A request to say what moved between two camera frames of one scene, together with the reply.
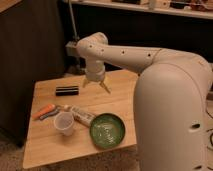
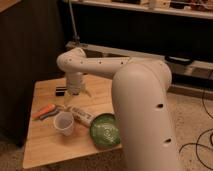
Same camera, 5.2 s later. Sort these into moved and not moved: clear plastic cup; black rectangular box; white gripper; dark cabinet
Moved: white gripper
Not moved: dark cabinet; clear plastic cup; black rectangular box
